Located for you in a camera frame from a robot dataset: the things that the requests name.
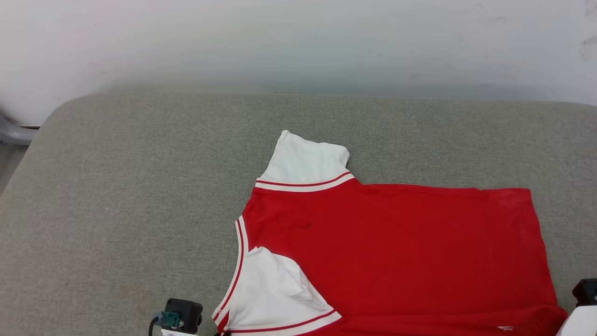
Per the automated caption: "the red white Bulls jersey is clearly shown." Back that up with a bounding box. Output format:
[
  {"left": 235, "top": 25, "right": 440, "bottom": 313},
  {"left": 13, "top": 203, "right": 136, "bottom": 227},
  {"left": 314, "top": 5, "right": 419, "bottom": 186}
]
[{"left": 212, "top": 130, "right": 569, "bottom": 336}]

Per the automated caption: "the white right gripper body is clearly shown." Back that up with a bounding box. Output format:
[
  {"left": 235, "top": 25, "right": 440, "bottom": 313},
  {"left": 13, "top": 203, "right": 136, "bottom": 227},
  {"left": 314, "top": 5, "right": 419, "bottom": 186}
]
[{"left": 556, "top": 306, "right": 597, "bottom": 336}]

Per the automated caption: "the grey metal pipe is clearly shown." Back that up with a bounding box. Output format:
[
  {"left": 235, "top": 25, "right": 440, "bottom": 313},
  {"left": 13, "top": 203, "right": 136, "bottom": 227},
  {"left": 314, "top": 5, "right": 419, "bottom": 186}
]
[{"left": 0, "top": 111, "right": 39, "bottom": 145}]

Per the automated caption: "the grey fabric sofa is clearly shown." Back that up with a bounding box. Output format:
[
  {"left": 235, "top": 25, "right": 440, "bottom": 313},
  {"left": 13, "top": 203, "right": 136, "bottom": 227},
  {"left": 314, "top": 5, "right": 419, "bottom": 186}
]
[{"left": 0, "top": 91, "right": 597, "bottom": 336}]

